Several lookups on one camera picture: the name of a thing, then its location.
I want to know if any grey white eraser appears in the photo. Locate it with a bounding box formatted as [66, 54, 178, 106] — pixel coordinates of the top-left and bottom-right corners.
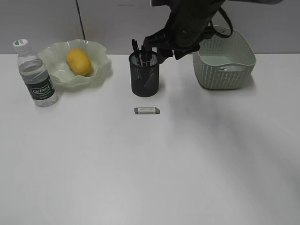
[134, 107, 160, 115]

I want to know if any pale green woven basket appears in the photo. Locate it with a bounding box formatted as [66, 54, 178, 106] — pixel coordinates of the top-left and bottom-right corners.
[193, 30, 256, 90]

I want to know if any black mesh pen holder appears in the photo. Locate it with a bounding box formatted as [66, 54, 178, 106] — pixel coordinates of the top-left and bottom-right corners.
[129, 52, 160, 98]

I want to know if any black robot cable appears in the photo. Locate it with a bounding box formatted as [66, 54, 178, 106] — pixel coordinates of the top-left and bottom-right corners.
[203, 6, 233, 38]

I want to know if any clear water bottle green label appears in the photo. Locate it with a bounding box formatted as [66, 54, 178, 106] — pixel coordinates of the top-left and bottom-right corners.
[13, 39, 58, 107]

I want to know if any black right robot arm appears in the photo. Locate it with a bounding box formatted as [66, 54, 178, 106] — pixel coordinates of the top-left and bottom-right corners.
[143, 0, 233, 64]

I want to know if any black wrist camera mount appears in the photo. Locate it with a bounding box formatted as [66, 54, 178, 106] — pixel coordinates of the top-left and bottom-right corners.
[143, 28, 173, 50]

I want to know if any yellow mango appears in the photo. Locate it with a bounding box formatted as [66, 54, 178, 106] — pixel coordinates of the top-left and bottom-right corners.
[66, 48, 92, 76]

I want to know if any pale green wavy plate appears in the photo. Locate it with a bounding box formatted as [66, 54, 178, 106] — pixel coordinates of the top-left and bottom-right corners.
[38, 39, 112, 90]

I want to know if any black marker pen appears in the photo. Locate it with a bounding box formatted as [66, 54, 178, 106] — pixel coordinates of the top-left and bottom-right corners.
[131, 39, 143, 67]
[145, 51, 151, 67]
[140, 45, 147, 67]

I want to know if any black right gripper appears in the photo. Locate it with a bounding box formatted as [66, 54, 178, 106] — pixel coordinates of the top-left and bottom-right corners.
[157, 48, 174, 64]

